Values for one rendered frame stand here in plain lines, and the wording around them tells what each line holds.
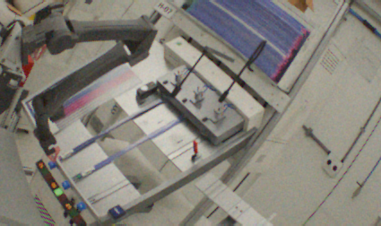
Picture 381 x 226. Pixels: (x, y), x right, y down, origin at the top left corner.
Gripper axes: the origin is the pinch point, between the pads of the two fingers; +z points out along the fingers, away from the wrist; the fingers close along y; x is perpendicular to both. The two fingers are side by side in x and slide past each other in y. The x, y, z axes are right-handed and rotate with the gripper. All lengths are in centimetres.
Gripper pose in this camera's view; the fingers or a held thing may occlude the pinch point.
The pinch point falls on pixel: (48, 151)
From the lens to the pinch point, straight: 177.9
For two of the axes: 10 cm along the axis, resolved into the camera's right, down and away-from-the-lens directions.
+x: -7.7, 4.3, -4.7
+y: -6.3, -5.9, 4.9
